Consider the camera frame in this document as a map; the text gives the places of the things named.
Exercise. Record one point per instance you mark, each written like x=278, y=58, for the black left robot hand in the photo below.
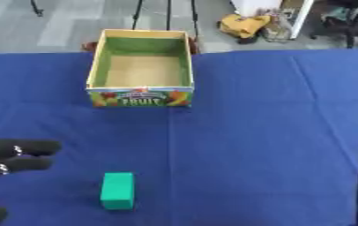
x=12, y=153

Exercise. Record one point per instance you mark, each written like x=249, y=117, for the open cardboard box green inside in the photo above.
x=142, y=73

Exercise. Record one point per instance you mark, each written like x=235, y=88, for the green rectangular block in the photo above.
x=118, y=191

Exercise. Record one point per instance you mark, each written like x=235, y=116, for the black office chair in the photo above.
x=349, y=22

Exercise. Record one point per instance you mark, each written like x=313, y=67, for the white board panel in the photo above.
x=301, y=17

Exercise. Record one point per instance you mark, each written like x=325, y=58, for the yellow bag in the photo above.
x=243, y=25

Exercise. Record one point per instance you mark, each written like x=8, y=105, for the black tripod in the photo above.
x=167, y=14

